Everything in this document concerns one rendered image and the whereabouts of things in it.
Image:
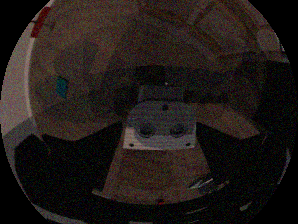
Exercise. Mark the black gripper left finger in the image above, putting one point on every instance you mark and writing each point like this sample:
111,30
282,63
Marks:
91,156

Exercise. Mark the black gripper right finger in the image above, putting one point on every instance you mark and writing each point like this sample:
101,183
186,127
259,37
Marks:
223,152

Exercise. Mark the red rectangular block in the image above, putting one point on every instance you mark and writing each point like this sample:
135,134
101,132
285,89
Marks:
160,201

